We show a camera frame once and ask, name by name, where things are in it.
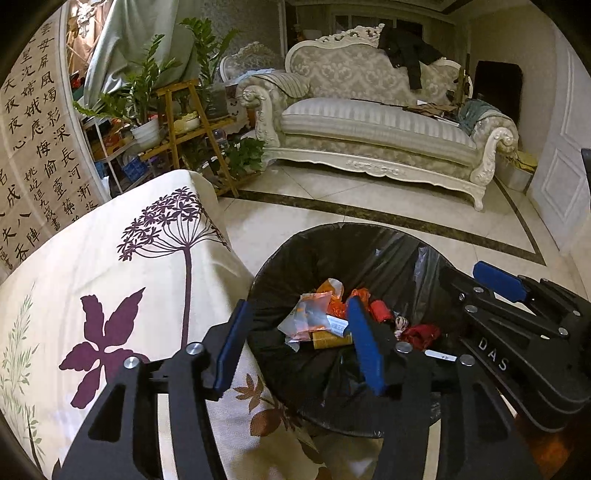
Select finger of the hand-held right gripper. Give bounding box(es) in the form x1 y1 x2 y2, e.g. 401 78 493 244
438 267 561 342
473 261 591 333

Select teal blanket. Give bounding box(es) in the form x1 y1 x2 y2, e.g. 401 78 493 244
459 100 506 134

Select dark red cloth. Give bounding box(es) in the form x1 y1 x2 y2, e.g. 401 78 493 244
401 323 443 350

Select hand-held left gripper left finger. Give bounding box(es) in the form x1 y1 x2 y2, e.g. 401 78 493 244
53 299 254 480

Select ornate white armchair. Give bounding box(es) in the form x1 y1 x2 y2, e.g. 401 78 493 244
218 41 287 88

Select ornate white sofa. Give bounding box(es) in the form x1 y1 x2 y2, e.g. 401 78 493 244
241 24 520 212

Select blue plastic crate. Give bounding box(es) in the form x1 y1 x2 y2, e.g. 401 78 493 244
121 154 144 181

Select tall plant in dark pot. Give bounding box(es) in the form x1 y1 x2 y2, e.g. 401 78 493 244
180 17 241 121

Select plant in white pot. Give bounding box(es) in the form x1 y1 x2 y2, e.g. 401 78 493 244
74 34 185 151

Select calligraphy paper sheet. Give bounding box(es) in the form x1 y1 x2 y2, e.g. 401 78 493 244
0 164 44 282
0 7 101 241

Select scattered papers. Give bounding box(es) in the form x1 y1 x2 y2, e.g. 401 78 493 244
404 99 462 123

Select grey box with yellow cloth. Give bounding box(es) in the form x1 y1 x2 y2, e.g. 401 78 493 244
496 150 539 193

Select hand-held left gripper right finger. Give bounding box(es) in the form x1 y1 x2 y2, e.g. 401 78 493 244
346 296 541 480

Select white metal shelf rack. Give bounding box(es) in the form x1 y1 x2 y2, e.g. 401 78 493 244
83 117 153 195

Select floral tablecloth table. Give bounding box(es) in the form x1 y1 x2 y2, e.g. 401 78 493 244
0 169 384 480

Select clear plastic wrapper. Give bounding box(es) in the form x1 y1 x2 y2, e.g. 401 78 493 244
277 292 334 354

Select wooden plant stand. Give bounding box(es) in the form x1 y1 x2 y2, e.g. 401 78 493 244
139 79 259 198

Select black-lined trash bin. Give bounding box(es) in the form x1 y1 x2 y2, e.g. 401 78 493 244
247 223 467 439

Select white door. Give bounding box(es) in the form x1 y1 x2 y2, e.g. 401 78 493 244
526 106 591 259

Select small leafy green plant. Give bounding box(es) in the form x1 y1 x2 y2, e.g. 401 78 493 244
222 137 266 178

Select black jacket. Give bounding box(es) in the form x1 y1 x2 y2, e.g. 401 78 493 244
378 25 444 90

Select grey green curtain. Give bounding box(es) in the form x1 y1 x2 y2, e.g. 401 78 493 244
85 0 218 109

